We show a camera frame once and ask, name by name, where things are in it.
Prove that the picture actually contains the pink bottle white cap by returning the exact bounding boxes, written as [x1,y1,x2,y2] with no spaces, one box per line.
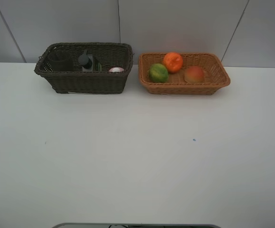
[109,67,124,73]

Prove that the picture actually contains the dark brown wicker basket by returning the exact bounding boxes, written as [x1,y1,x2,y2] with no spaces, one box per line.
[34,42,133,94]

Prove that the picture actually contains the red yellow peach fruit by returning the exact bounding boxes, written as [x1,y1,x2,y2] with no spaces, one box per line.
[184,66,205,83]

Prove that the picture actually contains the green lime fruit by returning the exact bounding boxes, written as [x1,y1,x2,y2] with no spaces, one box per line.
[148,63,169,83]

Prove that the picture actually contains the translucent purple plastic cup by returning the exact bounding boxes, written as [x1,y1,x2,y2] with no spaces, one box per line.
[48,50,74,72]

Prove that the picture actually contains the orange mandarin fruit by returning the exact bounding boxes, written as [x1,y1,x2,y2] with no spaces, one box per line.
[162,52,183,74]

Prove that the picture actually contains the light orange wicker basket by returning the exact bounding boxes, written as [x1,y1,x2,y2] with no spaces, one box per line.
[138,52,230,95]

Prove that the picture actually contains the black square dispenser bottle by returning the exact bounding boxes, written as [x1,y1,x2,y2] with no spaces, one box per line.
[78,49,102,72]

